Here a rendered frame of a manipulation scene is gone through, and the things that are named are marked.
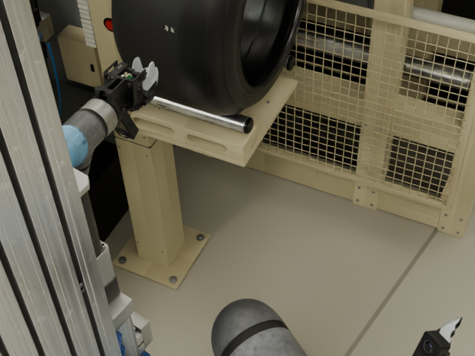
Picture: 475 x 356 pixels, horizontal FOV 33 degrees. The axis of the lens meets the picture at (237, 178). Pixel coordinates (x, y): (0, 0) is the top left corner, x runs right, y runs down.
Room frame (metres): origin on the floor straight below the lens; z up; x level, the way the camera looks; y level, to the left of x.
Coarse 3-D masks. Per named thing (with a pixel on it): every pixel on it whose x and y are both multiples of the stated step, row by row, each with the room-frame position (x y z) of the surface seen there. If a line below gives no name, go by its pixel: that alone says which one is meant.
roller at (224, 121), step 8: (152, 104) 1.66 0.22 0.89; (160, 104) 1.64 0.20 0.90; (168, 104) 1.63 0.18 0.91; (176, 104) 1.63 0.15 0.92; (184, 112) 1.61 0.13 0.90; (192, 112) 1.60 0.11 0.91; (200, 112) 1.59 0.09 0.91; (208, 120) 1.58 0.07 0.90; (216, 120) 1.57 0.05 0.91; (224, 120) 1.56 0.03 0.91; (232, 120) 1.55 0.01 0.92; (240, 120) 1.55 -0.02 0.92; (248, 120) 1.54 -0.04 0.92; (232, 128) 1.54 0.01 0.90; (240, 128) 1.53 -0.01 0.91; (248, 128) 1.53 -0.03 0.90
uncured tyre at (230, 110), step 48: (144, 0) 1.52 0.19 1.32; (192, 0) 1.47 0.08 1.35; (240, 0) 1.50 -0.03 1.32; (288, 0) 1.89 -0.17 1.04; (144, 48) 1.49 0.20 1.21; (192, 48) 1.44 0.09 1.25; (240, 48) 1.83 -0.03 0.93; (288, 48) 1.73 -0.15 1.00; (192, 96) 1.45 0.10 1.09; (240, 96) 1.49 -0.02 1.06
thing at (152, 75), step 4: (152, 64) 1.35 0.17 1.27; (148, 68) 1.34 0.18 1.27; (152, 68) 1.35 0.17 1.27; (156, 68) 1.39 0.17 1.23; (148, 72) 1.34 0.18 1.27; (152, 72) 1.35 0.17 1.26; (156, 72) 1.38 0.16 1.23; (148, 76) 1.33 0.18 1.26; (152, 76) 1.35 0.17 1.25; (156, 76) 1.36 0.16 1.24; (144, 80) 1.32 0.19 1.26; (148, 80) 1.33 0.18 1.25; (152, 80) 1.34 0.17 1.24; (156, 80) 1.35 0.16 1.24; (144, 84) 1.31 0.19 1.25; (148, 84) 1.33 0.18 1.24; (152, 84) 1.33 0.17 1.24; (144, 88) 1.31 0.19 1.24; (148, 88) 1.31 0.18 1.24
